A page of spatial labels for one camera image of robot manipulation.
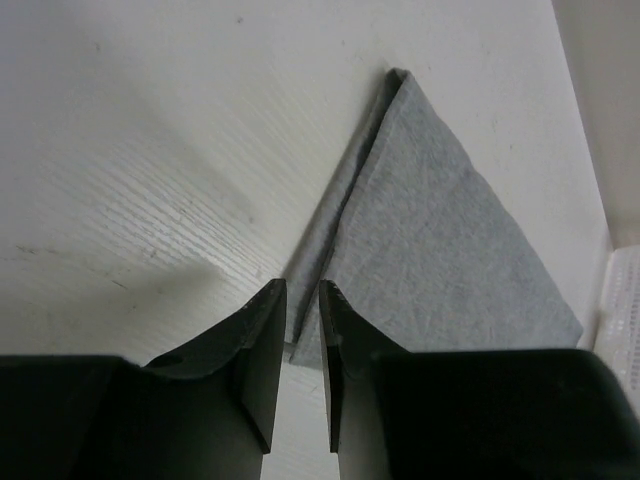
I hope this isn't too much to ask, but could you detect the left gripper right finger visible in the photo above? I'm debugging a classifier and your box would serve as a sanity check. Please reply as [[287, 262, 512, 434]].
[[318, 280, 639, 479]]

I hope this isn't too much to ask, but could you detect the grey tank top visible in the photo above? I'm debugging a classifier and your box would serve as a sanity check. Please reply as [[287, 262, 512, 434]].
[[286, 69, 583, 369]]

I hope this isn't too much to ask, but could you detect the white plastic basket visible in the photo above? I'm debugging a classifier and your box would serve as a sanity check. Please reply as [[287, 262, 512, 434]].
[[594, 245, 639, 414]]

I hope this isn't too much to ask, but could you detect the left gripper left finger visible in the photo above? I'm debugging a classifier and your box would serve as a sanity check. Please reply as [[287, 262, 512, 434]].
[[1, 279, 287, 479]]

